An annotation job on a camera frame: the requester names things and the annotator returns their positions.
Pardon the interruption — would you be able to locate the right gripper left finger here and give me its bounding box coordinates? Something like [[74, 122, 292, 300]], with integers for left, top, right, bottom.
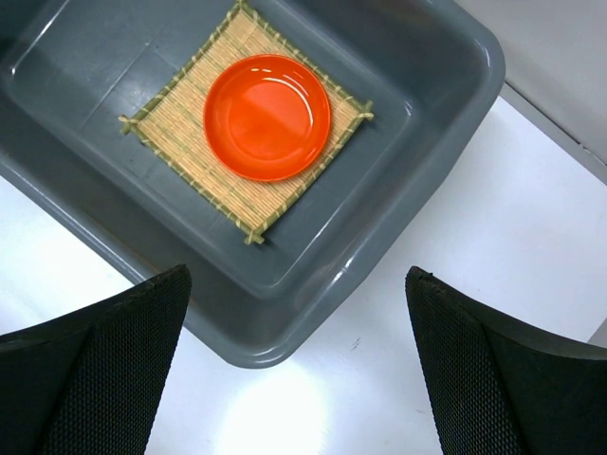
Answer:
[[1, 264, 192, 454]]

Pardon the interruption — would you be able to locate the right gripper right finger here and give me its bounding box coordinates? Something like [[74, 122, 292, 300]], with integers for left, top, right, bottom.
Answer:
[[405, 266, 606, 454]]

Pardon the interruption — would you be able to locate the square bamboo mat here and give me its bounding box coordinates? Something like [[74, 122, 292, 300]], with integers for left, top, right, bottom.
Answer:
[[121, 1, 374, 244]]

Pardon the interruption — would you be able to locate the orange plastic plate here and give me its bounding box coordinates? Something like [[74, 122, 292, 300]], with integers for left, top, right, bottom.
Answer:
[[203, 54, 333, 182]]

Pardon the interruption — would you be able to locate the grey plastic bin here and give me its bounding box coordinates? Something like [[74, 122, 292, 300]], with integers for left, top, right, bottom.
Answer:
[[1, 1, 506, 368]]

